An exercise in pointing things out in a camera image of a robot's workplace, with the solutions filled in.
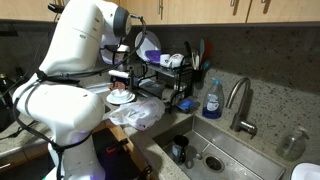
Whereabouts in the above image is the black utensil holder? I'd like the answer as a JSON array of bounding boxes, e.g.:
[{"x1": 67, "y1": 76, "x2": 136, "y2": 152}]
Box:
[{"x1": 193, "y1": 70, "x2": 205, "y2": 89}]

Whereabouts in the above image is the curved metal faucet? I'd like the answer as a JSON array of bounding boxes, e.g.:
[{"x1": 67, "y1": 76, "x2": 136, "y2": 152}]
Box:
[{"x1": 225, "y1": 77, "x2": 257, "y2": 137}]

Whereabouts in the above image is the white plate at corner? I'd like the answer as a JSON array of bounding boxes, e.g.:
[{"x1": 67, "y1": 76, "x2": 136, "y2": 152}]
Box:
[{"x1": 290, "y1": 163, "x2": 320, "y2": 180}]

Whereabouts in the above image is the black wire dish rack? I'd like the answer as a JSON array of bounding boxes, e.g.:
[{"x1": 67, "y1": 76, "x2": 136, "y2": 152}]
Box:
[{"x1": 134, "y1": 61, "x2": 193, "y2": 111}]

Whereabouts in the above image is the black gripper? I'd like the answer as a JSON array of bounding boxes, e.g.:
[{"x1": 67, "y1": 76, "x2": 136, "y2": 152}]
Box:
[{"x1": 109, "y1": 70, "x2": 130, "y2": 90}]

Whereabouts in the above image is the red spatula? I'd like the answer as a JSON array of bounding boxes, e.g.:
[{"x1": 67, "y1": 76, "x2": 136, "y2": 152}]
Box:
[{"x1": 203, "y1": 41, "x2": 212, "y2": 61}]

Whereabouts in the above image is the black mug in sink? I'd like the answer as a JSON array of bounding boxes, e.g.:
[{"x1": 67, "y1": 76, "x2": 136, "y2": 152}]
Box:
[{"x1": 172, "y1": 135, "x2": 189, "y2": 164}]

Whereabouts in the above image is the white plastic shopping bag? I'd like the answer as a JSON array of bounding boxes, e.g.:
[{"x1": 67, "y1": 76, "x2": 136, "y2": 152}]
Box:
[{"x1": 109, "y1": 97, "x2": 165, "y2": 131}]

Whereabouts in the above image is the large white plate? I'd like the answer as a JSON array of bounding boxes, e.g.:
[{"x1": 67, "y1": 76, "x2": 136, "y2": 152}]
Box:
[{"x1": 135, "y1": 31, "x2": 161, "y2": 61}]

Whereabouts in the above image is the clear plastic container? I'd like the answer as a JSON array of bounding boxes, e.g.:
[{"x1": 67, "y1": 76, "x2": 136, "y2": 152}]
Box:
[{"x1": 139, "y1": 79, "x2": 165, "y2": 97}]

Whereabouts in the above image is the stainless steel sink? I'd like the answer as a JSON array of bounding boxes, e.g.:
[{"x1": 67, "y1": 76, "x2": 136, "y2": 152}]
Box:
[{"x1": 154, "y1": 116, "x2": 285, "y2": 180}]

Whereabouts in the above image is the black camera on stand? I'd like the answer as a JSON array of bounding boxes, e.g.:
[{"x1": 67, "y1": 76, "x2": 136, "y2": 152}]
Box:
[{"x1": 48, "y1": 3, "x2": 65, "y2": 14}]

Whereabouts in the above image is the blue dish soap bottle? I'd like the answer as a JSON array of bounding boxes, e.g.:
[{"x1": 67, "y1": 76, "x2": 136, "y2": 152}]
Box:
[{"x1": 202, "y1": 78, "x2": 224, "y2": 119}]

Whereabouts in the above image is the clear soap dispenser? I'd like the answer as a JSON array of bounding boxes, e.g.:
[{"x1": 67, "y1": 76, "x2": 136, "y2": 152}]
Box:
[{"x1": 276, "y1": 126, "x2": 309, "y2": 162}]

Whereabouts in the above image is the purple plastic bowl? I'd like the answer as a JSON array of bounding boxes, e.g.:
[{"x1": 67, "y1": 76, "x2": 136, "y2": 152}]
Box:
[{"x1": 145, "y1": 50, "x2": 161, "y2": 64}]

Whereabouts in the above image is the blue sponge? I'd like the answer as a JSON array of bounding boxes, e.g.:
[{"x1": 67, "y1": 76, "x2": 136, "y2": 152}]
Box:
[{"x1": 176, "y1": 98, "x2": 199, "y2": 113}]

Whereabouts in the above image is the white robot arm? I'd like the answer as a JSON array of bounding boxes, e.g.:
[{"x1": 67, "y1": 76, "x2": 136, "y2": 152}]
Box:
[{"x1": 13, "y1": 0, "x2": 131, "y2": 180}]

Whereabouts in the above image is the white saucer plate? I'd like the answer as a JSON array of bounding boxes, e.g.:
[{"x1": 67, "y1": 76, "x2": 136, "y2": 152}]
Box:
[{"x1": 106, "y1": 93, "x2": 135, "y2": 105}]

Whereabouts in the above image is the white patterned mug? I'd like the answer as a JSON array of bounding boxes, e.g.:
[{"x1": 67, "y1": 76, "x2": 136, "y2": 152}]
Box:
[{"x1": 169, "y1": 54, "x2": 184, "y2": 68}]

